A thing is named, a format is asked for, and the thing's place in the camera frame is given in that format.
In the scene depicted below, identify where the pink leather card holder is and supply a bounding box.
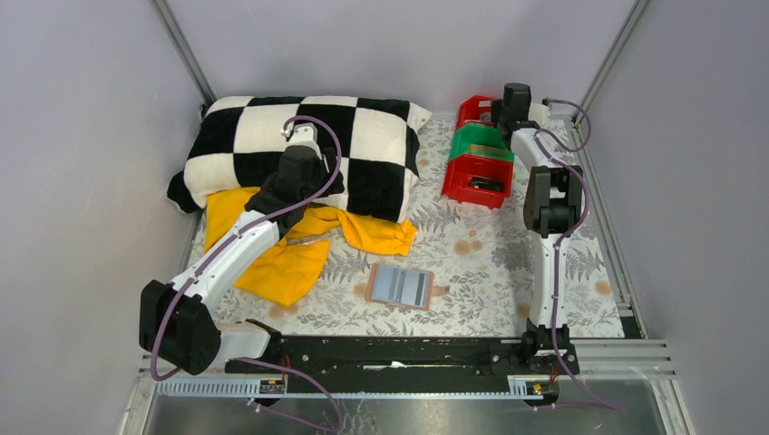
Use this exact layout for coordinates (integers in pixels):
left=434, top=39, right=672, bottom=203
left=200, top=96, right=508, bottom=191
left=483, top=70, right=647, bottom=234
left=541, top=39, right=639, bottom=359
left=365, top=263, right=450, bottom=311

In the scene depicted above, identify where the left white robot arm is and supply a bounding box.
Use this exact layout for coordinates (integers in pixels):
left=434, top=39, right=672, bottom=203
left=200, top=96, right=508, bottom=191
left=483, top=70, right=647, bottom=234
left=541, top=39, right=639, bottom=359
left=139, top=140, right=343, bottom=381

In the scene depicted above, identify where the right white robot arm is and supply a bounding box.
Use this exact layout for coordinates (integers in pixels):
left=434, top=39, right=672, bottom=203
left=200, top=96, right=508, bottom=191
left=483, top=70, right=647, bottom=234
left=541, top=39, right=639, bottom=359
left=489, top=82, right=586, bottom=376

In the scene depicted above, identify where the green plastic bin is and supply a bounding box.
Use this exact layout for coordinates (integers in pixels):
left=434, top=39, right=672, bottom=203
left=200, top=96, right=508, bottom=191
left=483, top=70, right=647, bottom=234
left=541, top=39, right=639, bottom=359
left=449, top=123, right=515, bottom=162

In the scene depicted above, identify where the back red plastic bin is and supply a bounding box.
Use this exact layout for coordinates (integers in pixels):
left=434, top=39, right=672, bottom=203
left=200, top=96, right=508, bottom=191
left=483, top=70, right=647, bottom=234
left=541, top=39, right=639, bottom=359
left=455, top=95, right=501, bottom=130

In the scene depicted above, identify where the red plastic bin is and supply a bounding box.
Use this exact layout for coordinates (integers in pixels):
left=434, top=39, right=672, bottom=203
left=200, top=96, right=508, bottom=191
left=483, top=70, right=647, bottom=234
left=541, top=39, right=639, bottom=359
left=455, top=95, right=501, bottom=130
left=442, top=154, right=513, bottom=209

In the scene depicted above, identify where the black white checkered pillow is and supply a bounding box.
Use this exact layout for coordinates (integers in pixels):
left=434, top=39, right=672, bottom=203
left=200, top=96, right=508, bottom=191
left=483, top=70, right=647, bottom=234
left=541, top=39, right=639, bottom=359
left=166, top=96, right=432, bottom=223

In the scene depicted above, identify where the front red plastic bin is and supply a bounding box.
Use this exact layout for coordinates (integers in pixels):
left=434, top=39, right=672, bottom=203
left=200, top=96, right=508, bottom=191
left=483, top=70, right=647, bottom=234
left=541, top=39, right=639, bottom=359
left=442, top=154, right=513, bottom=209

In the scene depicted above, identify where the yellow cloth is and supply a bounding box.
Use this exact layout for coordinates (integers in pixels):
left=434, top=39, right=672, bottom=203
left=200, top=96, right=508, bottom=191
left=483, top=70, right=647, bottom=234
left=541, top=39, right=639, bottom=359
left=235, top=206, right=417, bottom=307

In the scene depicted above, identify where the floral patterned table mat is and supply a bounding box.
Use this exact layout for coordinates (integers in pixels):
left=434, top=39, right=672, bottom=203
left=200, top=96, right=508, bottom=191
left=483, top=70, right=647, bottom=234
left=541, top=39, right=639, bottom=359
left=170, top=117, right=626, bottom=339

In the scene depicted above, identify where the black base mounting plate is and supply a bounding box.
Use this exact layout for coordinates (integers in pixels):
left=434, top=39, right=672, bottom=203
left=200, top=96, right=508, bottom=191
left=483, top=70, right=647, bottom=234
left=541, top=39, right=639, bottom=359
left=259, top=335, right=580, bottom=387

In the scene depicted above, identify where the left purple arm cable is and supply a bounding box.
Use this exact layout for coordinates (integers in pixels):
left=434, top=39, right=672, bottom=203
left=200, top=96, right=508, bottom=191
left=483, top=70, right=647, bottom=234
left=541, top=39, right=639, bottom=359
left=149, top=115, right=344, bottom=383

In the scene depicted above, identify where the grey slotted cable duct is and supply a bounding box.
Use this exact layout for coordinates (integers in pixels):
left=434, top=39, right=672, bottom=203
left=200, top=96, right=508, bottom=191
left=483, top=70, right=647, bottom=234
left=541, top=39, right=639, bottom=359
left=157, top=376, right=544, bottom=401

